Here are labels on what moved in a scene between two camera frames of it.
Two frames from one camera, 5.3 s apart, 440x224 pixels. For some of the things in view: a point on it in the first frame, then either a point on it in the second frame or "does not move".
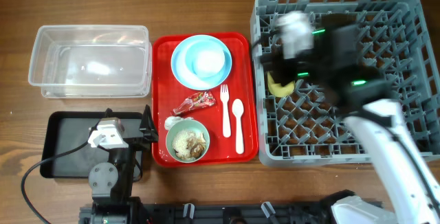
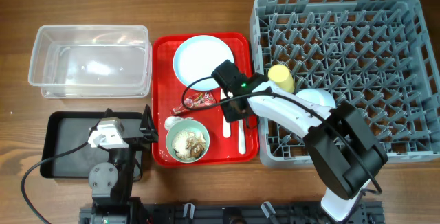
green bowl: [187, 140] does not move
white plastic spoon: [238, 109] does not move
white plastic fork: [224, 96] does not move
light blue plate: [201, 62] does not move
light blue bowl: [205, 59] -> [317, 96]
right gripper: [282, 69] -> [230, 115]
